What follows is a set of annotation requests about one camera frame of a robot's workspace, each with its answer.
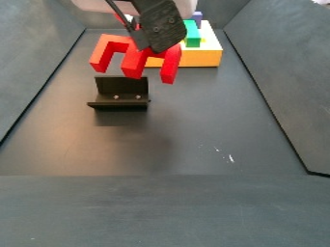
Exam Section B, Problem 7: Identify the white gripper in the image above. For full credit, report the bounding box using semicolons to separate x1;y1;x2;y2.
71;0;199;18

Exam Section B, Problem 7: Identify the red E-shaped block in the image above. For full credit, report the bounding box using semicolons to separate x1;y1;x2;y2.
88;13;183;85

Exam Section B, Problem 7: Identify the yellow base board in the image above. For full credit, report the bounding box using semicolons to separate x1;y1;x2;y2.
143;19;224;69

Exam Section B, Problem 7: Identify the purple cross block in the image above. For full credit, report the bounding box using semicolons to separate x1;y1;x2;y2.
191;11;202;28

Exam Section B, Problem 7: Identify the green bar block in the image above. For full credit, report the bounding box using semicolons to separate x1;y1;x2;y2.
184;19;202;47

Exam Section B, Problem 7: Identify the black camera cable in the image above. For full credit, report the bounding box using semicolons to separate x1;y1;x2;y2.
104;0;137;33

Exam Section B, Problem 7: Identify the black angled holder bracket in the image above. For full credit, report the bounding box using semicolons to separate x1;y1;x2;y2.
87;76;149;110

